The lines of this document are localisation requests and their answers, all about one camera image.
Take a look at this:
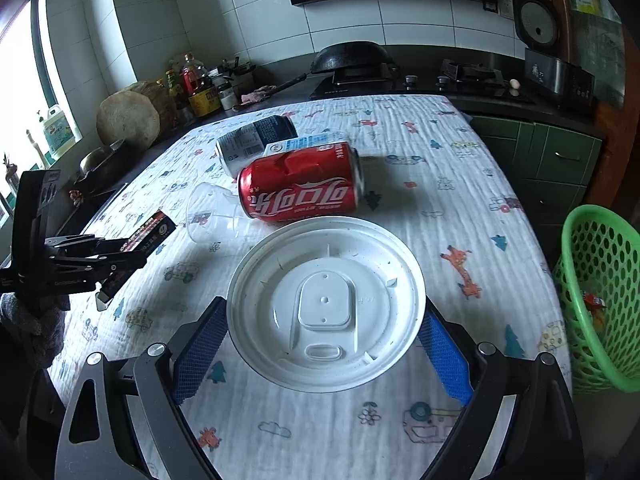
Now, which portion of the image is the red cola can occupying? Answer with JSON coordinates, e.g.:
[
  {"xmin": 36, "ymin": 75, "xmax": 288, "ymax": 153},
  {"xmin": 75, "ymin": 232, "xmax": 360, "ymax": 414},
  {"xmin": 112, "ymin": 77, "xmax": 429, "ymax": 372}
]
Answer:
[{"xmin": 237, "ymin": 141, "xmax": 362, "ymax": 224}]

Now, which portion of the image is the green plastic basket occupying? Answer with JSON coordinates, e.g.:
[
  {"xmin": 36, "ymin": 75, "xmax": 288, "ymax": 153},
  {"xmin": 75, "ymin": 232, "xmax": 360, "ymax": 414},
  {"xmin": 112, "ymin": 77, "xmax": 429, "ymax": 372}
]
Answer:
[{"xmin": 552, "ymin": 204, "xmax": 640, "ymax": 395}]

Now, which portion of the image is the sauce bottle with yellow label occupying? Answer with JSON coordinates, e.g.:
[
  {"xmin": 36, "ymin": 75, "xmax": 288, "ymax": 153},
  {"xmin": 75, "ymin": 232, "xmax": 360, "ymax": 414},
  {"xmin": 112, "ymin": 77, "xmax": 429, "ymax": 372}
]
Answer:
[{"xmin": 189, "ymin": 54, "xmax": 222, "ymax": 118}]

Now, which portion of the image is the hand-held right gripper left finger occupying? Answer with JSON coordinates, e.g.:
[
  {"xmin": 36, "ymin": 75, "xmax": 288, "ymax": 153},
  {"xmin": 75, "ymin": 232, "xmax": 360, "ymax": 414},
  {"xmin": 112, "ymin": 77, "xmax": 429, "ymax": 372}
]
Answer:
[{"xmin": 55, "ymin": 296, "xmax": 231, "ymax": 480}]

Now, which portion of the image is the white printed tablecloth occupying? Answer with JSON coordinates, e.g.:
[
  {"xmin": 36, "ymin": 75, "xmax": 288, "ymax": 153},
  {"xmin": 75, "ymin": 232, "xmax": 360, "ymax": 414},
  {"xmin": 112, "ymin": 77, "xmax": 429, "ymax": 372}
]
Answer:
[{"xmin": 47, "ymin": 94, "xmax": 573, "ymax": 480}]

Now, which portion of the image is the black wok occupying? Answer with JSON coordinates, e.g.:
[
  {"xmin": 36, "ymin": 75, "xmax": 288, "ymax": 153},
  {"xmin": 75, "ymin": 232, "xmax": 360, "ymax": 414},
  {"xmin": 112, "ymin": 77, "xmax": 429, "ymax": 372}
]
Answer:
[{"xmin": 270, "ymin": 40, "xmax": 401, "ymax": 93}]

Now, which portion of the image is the wooden glass cabinet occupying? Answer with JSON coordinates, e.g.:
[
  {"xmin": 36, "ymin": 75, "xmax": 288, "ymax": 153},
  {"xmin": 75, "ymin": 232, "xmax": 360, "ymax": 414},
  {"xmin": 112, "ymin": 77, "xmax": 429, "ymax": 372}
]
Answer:
[{"xmin": 530, "ymin": 0, "xmax": 628, "ymax": 206}]

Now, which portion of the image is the small black box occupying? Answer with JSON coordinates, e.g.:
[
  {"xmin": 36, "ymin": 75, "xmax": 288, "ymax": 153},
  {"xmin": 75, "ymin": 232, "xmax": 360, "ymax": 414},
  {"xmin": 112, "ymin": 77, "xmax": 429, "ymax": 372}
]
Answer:
[{"xmin": 96, "ymin": 211, "xmax": 176, "ymax": 311}]

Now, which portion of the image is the black rice cooker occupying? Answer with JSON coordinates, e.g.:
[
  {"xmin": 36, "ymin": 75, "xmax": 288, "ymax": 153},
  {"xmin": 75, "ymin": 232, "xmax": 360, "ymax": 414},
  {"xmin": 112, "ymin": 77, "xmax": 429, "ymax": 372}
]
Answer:
[{"xmin": 511, "ymin": 0, "xmax": 596, "ymax": 111}]

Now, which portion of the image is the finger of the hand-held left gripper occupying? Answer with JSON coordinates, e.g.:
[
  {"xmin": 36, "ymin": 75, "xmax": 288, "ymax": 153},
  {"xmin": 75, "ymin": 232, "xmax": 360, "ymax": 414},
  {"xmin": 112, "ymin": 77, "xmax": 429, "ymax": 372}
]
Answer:
[
  {"xmin": 47, "ymin": 234, "xmax": 133, "ymax": 257},
  {"xmin": 50, "ymin": 252, "xmax": 150, "ymax": 293}
]

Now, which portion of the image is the white plastic lid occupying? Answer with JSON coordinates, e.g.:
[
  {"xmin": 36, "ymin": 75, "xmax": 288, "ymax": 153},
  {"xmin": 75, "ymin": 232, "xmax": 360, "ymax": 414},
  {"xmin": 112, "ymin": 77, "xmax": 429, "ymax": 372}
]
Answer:
[{"xmin": 226, "ymin": 215, "xmax": 427, "ymax": 392}]

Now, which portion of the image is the white detergent bottle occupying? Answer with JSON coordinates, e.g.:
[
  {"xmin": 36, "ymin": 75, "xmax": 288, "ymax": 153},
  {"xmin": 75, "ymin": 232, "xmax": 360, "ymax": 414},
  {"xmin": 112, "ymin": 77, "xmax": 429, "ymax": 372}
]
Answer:
[{"xmin": 42, "ymin": 105, "xmax": 76, "ymax": 156}]

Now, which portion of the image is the person's left hand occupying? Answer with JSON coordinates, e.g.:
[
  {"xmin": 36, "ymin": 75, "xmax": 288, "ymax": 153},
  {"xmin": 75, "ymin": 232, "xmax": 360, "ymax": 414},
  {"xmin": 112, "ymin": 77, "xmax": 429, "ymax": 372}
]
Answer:
[{"xmin": 0, "ymin": 292, "xmax": 66, "ymax": 366}]

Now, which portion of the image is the black gas stove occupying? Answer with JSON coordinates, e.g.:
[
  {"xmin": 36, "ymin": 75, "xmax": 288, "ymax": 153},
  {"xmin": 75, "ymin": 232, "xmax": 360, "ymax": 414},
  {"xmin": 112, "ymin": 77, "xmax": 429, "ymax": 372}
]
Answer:
[{"xmin": 309, "ymin": 60, "xmax": 536, "ymax": 106}]

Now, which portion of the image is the pink cloth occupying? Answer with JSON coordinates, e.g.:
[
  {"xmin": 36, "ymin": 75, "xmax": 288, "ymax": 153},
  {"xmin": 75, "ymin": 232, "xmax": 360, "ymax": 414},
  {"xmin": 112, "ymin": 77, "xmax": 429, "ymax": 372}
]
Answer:
[{"xmin": 241, "ymin": 85, "xmax": 276, "ymax": 106}]

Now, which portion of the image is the white carton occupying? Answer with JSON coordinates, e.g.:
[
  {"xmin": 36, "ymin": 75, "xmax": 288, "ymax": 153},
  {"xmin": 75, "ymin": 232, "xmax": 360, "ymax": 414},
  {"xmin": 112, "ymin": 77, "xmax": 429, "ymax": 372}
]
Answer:
[{"xmin": 262, "ymin": 136, "xmax": 351, "ymax": 156}]

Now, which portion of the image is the metal bowl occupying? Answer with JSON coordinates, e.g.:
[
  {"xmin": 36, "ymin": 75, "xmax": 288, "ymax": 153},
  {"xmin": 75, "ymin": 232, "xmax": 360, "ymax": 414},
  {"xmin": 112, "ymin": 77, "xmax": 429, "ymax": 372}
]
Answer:
[{"xmin": 75, "ymin": 139, "xmax": 126, "ymax": 181}]

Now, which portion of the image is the dark utensil holder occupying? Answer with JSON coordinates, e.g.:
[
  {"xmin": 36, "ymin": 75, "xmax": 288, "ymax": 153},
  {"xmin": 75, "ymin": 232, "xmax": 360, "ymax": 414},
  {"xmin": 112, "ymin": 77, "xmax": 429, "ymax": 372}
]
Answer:
[{"xmin": 220, "ymin": 57, "xmax": 256, "ymax": 86}]

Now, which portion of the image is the round wooden chopping block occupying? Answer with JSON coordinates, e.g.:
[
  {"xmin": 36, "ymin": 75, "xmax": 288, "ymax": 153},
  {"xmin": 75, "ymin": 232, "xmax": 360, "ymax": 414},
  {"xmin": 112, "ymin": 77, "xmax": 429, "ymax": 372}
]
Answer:
[
  {"xmin": 130, "ymin": 81, "xmax": 177, "ymax": 128},
  {"xmin": 96, "ymin": 91, "xmax": 161, "ymax": 148}
]

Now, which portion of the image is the clear plastic cup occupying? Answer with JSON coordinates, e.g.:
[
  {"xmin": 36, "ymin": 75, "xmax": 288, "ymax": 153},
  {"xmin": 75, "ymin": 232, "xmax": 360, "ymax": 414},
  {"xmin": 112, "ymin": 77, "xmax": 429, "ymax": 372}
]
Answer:
[{"xmin": 186, "ymin": 182, "xmax": 261, "ymax": 243}]

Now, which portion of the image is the green lower cabinet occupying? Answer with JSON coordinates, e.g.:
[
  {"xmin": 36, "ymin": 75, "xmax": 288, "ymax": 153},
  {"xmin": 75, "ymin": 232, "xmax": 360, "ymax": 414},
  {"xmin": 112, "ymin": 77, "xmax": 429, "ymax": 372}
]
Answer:
[{"xmin": 470, "ymin": 115, "xmax": 603, "ymax": 261}]

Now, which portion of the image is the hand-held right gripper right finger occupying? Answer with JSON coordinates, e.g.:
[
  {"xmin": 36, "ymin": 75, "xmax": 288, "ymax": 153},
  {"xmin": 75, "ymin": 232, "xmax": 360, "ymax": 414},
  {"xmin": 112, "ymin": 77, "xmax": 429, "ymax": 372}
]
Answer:
[{"xmin": 417, "ymin": 302, "xmax": 586, "ymax": 480}]

